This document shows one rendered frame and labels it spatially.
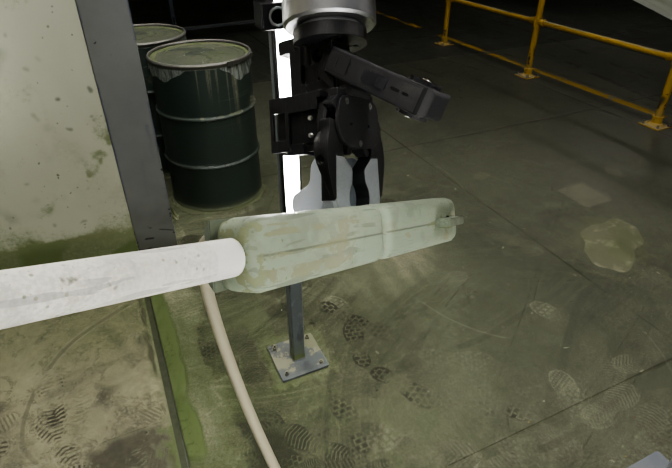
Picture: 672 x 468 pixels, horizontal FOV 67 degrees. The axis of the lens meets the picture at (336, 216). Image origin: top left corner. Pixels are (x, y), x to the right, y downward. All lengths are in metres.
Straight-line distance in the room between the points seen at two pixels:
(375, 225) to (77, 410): 1.86
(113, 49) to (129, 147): 0.41
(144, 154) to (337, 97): 1.97
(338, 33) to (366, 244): 0.19
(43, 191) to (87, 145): 0.27
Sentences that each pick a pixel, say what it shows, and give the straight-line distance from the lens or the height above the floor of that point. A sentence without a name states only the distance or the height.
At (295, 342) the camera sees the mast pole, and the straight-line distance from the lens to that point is 2.09.
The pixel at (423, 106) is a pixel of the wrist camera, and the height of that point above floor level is 1.48.
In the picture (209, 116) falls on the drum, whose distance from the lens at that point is 2.90.
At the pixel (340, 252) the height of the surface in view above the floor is 1.40.
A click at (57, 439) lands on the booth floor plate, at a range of 2.13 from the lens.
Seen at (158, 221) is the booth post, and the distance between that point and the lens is 2.56.
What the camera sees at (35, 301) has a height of 1.48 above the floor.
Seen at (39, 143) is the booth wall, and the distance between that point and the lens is 2.37.
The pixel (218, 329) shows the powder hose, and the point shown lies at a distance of 0.73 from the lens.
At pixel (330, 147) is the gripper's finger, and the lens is 0.45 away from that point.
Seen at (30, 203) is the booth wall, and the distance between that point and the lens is 2.48.
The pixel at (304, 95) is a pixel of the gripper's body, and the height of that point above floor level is 1.47.
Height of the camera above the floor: 1.62
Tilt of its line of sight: 32 degrees down
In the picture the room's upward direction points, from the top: straight up
